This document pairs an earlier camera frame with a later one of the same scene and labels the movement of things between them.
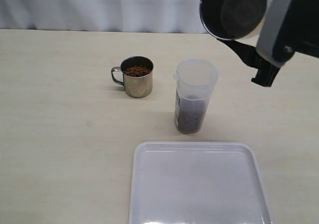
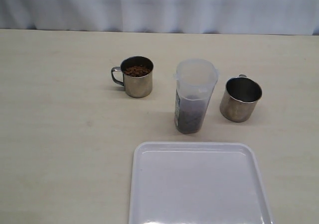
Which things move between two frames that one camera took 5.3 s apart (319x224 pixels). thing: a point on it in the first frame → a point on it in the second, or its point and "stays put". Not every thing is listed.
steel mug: x=232 y=12 → x=240 y=98
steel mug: x=137 y=75 stays put
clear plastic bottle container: x=196 y=79 stays put
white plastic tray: x=198 y=182 stays put
